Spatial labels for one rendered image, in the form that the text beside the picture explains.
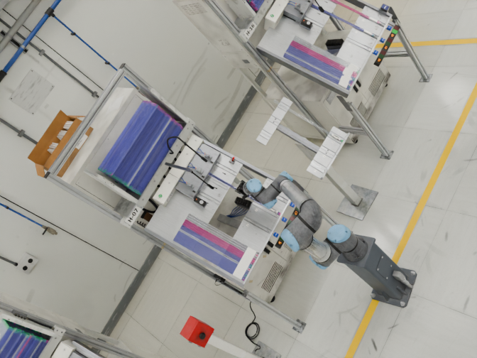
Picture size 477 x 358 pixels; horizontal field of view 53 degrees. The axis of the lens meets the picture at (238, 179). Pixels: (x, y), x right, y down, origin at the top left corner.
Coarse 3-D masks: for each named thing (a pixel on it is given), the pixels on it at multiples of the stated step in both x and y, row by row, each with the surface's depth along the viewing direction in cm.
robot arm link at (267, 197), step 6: (270, 186) 259; (264, 192) 258; (270, 192) 258; (276, 192) 258; (258, 198) 259; (264, 198) 258; (270, 198) 258; (276, 198) 261; (264, 204) 259; (270, 204) 258
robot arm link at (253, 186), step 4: (248, 180) 260; (252, 180) 256; (256, 180) 256; (248, 184) 256; (252, 184) 256; (256, 184) 256; (260, 184) 256; (244, 188) 265; (248, 188) 257; (252, 188) 255; (256, 188) 256; (260, 188) 256; (248, 192) 264; (252, 192) 259; (256, 192) 258
